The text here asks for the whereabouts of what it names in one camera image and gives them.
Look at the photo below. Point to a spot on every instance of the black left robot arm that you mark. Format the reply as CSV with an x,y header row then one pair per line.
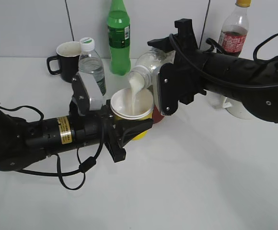
x,y
23,143

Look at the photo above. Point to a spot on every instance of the green soda bottle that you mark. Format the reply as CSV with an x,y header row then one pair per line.
x,y
118,24

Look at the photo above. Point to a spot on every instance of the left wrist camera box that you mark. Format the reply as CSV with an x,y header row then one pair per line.
x,y
87,95

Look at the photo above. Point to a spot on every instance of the yellow paper cup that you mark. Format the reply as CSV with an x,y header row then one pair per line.
x,y
121,105

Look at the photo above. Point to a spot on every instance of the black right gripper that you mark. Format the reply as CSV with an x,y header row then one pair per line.
x,y
184,44

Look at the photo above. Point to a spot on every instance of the red ceramic mug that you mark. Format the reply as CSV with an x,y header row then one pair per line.
x,y
156,115

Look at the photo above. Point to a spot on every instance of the cola bottle yellow cap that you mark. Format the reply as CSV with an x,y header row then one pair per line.
x,y
235,28

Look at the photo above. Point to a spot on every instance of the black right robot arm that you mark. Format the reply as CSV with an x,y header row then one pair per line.
x,y
253,82

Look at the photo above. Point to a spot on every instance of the clear water bottle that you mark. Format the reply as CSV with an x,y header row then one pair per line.
x,y
91,63

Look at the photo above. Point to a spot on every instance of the black ceramic mug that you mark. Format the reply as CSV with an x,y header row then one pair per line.
x,y
67,55

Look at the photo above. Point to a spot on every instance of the clear milk bottle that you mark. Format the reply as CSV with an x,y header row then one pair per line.
x,y
140,75

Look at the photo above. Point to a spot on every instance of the white ceramic mug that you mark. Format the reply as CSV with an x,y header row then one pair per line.
x,y
234,107

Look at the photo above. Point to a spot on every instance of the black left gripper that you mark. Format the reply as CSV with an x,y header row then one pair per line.
x,y
126,130

